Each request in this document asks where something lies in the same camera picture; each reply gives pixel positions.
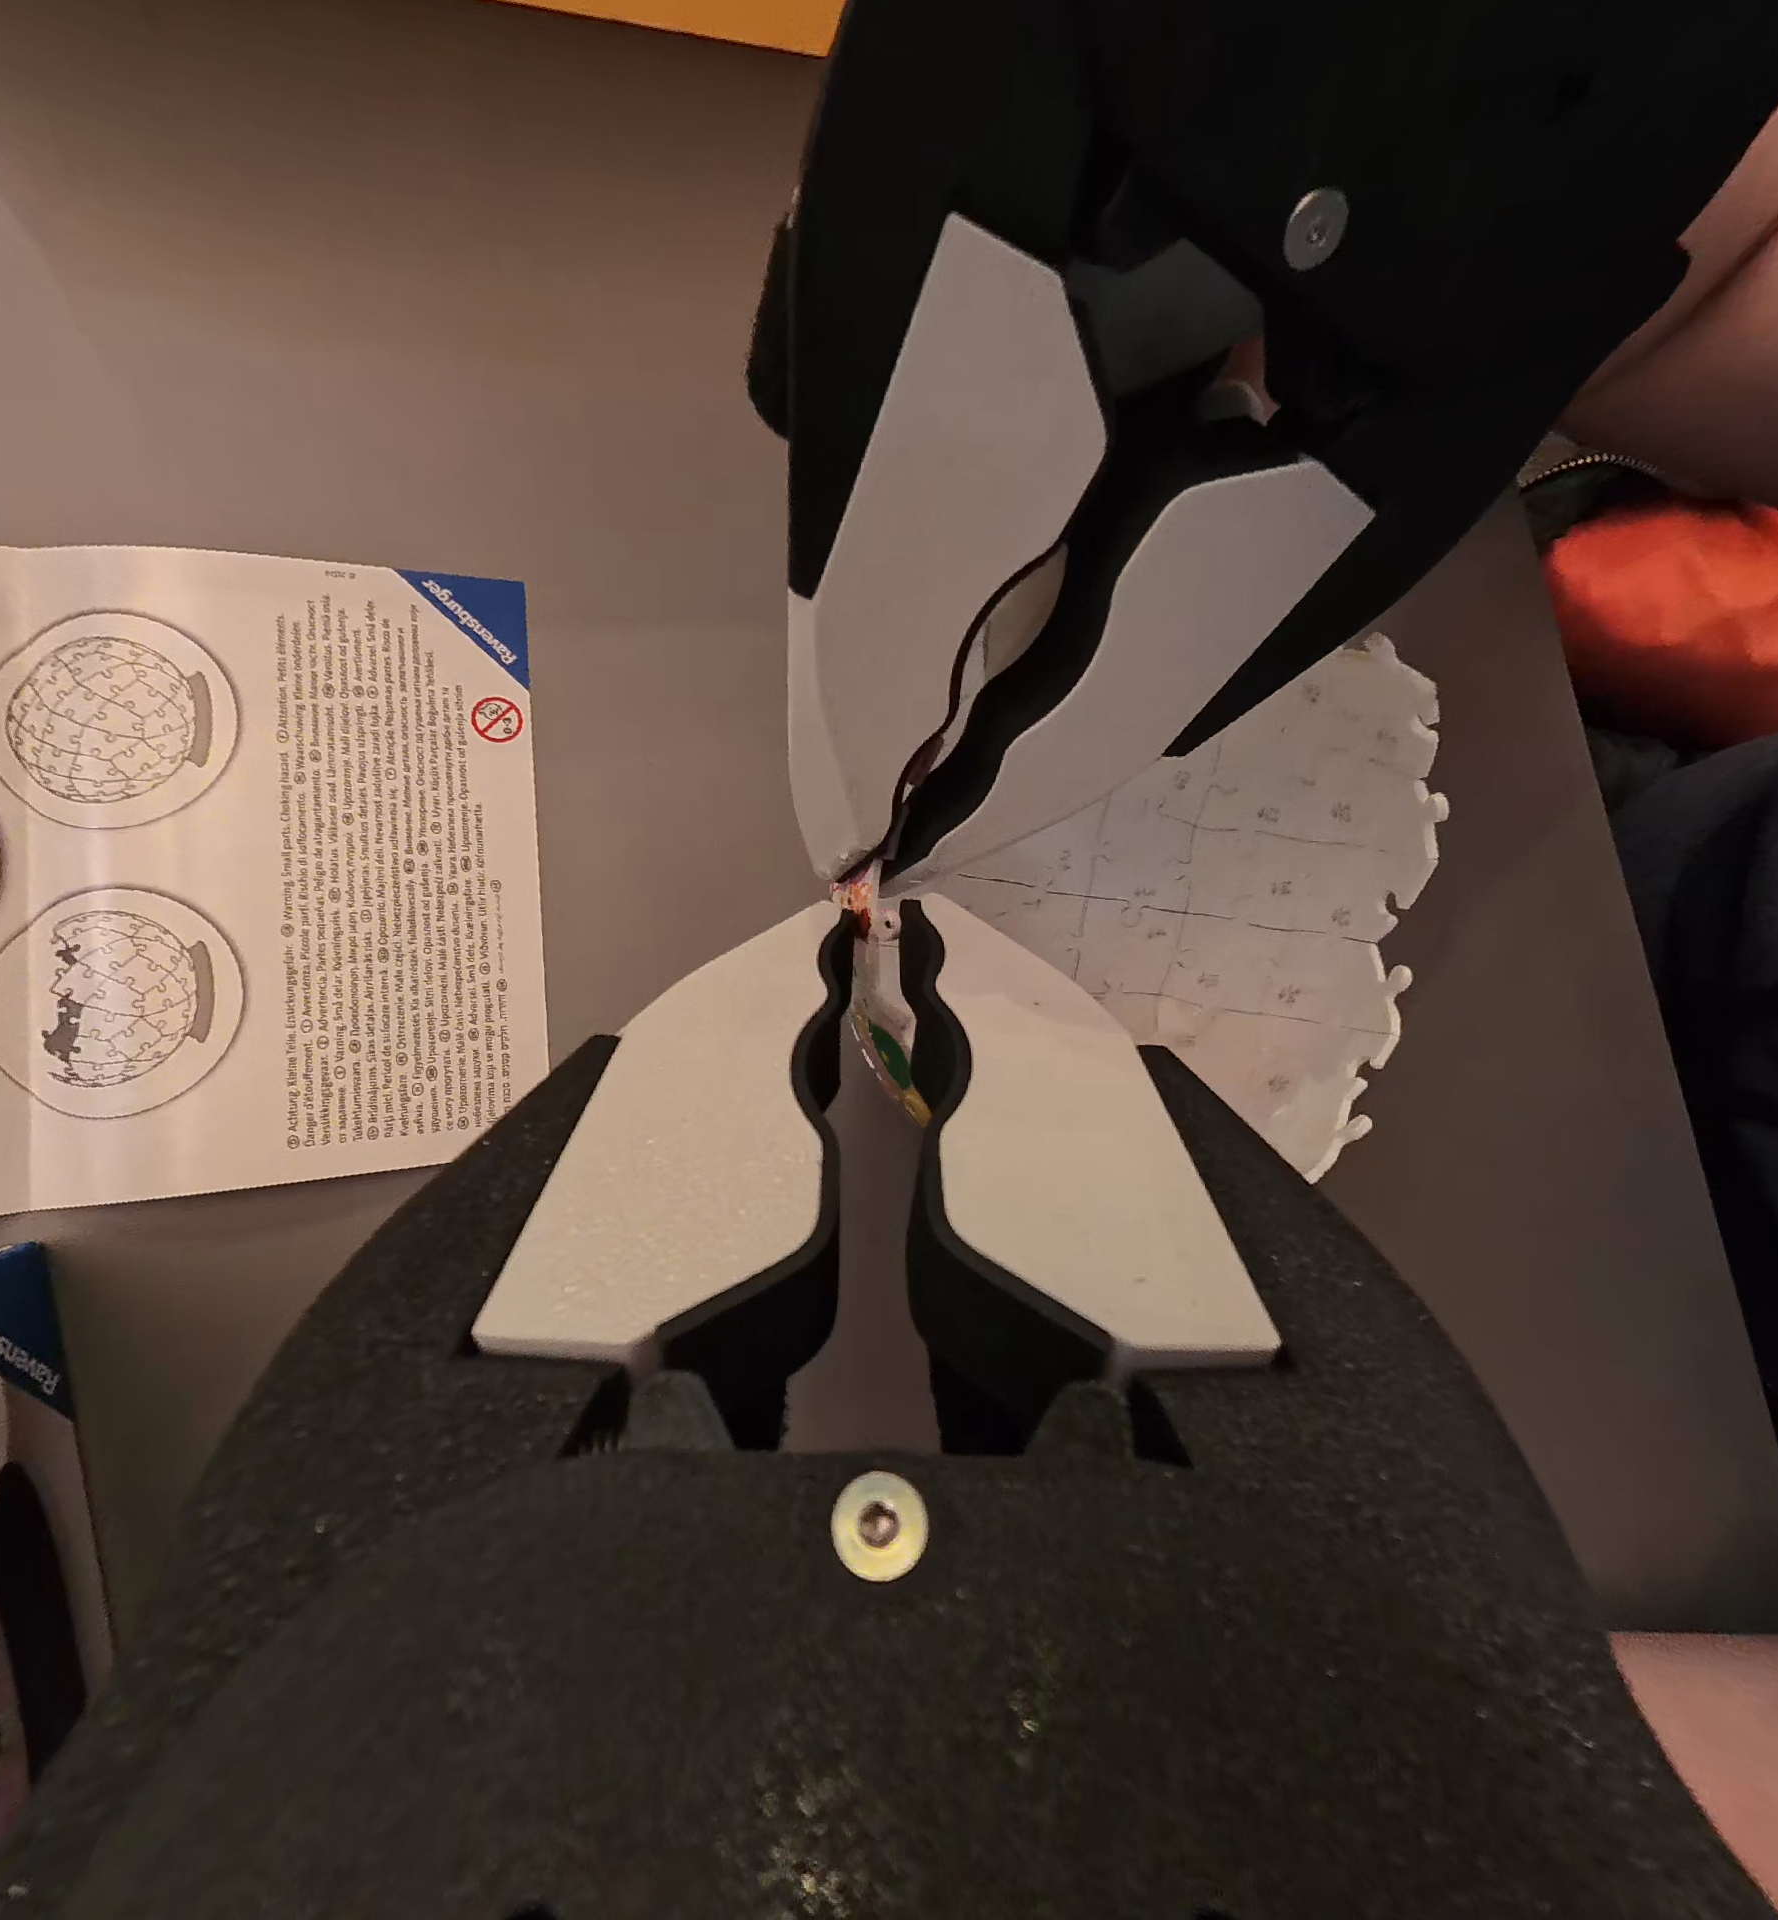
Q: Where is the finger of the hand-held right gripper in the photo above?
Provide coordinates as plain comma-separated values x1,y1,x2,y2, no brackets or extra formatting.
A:
865,451,1382,901
787,209,1115,887

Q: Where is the folded paper instruction leaflet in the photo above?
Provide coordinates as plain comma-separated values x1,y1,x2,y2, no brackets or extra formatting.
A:
0,536,550,1227

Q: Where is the half-built colourful puzzle ball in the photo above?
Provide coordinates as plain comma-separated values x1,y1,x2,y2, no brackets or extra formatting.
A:
837,630,1449,1185

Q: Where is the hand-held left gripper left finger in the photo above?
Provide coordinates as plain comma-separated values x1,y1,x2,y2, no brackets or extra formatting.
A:
471,898,850,1374

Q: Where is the yellow plastic bin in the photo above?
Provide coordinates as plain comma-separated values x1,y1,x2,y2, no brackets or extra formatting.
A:
490,0,850,58

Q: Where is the colourful puzzle box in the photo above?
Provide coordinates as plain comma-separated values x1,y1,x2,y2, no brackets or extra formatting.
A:
0,1243,117,1860

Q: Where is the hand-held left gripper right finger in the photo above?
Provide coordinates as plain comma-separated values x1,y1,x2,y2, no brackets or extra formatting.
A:
904,894,1282,1376

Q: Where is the person's bare leg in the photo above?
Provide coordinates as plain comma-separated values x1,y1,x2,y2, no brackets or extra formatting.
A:
1609,1626,1778,1860

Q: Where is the red orange item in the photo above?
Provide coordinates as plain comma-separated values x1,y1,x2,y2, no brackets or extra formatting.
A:
1541,501,1778,751

